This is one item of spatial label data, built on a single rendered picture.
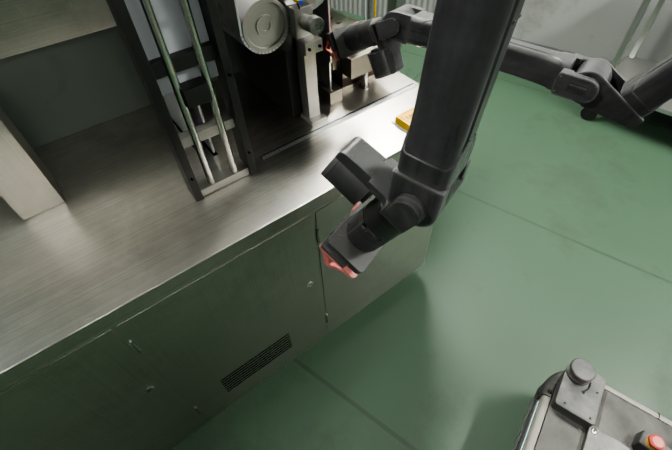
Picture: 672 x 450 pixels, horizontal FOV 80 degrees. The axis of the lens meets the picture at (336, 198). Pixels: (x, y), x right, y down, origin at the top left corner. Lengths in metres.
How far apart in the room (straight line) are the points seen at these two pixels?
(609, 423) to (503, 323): 0.50
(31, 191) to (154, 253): 0.32
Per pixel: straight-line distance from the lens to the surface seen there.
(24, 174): 1.08
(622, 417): 1.59
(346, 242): 0.55
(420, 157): 0.38
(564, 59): 0.83
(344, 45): 1.03
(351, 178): 0.47
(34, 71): 1.27
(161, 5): 0.80
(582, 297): 2.05
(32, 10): 1.22
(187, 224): 0.94
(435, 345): 1.74
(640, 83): 0.83
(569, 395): 1.50
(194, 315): 1.05
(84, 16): 1.23
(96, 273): 0.95
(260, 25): 1.01
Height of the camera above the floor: 1.58
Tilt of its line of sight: 47 degrees down
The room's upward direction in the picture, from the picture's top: 3 degrees counter-clockwise
